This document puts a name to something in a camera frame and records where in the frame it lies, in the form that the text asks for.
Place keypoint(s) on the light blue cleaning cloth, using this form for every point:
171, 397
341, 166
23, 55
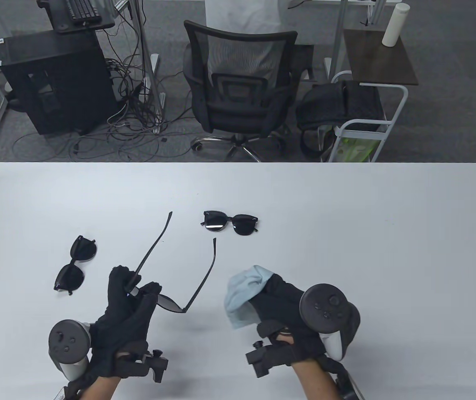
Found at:
240, 300

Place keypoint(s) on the dark brown side table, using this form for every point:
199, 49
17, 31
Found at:
379, 62

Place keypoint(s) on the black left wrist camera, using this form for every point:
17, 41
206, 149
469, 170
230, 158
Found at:
156, 364

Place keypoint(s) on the white metal desk frame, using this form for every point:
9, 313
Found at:
338, 33

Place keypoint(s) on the person's right forearm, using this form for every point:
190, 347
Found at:
317, 381

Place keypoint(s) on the black computer tower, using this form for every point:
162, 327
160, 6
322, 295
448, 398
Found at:
54, 83

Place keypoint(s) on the grey and white controller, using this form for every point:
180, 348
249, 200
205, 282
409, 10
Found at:
69, 337
325, 306

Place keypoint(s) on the black mesh office chair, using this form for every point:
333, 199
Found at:
238, 112

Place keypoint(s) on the white desk leg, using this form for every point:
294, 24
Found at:
148, 62

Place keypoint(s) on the person's right hand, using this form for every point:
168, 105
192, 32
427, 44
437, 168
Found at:
283, 312

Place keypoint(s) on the green packet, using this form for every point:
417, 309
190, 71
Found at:
356, 150

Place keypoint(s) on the black sunglasses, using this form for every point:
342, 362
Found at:
169, 303
244, 225
83, 250

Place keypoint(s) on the person's left hand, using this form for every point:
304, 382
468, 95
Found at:
123, 321

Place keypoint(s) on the black keyboard tray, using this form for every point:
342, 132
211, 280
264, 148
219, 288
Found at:
56, 14

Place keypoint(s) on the black keyboard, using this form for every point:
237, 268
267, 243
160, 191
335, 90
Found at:
81, 9

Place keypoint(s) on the person's left forearm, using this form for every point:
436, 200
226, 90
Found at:
102, 387

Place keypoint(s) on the black backpack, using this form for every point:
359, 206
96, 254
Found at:
329, 104

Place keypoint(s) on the white cylindrical bottle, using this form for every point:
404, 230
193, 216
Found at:
394, 25

